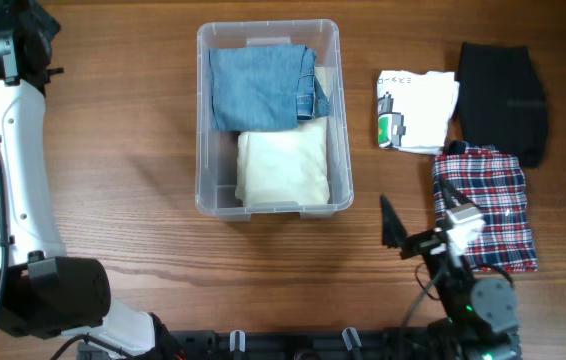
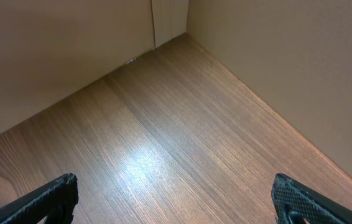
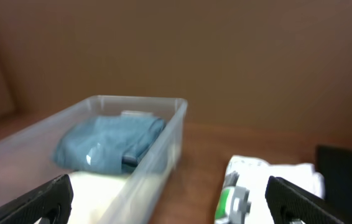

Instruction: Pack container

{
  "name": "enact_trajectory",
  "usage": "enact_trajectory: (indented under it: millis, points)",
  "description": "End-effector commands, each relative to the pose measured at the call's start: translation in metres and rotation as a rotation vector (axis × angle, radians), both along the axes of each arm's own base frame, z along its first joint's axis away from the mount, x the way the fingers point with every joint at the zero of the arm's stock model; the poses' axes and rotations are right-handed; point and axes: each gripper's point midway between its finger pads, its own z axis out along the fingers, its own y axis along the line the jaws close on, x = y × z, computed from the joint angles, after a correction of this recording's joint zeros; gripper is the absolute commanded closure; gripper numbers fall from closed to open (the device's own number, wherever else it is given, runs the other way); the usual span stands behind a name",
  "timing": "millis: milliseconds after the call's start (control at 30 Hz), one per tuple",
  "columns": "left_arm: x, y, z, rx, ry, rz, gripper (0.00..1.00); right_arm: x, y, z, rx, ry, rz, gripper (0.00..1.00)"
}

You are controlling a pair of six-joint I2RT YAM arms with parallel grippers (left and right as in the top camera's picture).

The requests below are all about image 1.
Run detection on white pixel print t-shirt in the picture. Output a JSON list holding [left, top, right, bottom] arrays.
[[377, 70, 460, 155]]

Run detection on cream white cloth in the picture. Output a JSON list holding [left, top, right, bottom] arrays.
[[234, 66, 336, 208]]

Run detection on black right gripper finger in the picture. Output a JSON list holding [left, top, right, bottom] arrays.
[[437, 175, 475, 208], [380, 195, 408, 248]]

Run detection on blue denim jeans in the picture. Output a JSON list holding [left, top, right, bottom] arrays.
[[208, 44, 330, 132]]

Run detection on folded black garment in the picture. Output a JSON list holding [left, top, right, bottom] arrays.
[[458, 42, 549, 168]]

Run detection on clear plastic storage bin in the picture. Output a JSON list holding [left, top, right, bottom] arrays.
[[195, 19, 354, 222]]

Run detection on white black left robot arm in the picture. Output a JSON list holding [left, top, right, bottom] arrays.
[[0, 0, 185, 359]]

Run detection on red navy plaid shirt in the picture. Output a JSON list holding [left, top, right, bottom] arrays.
[[432, 141, 539, 273]]

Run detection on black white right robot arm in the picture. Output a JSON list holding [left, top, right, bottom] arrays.
[[379, 177, 522, 360]]

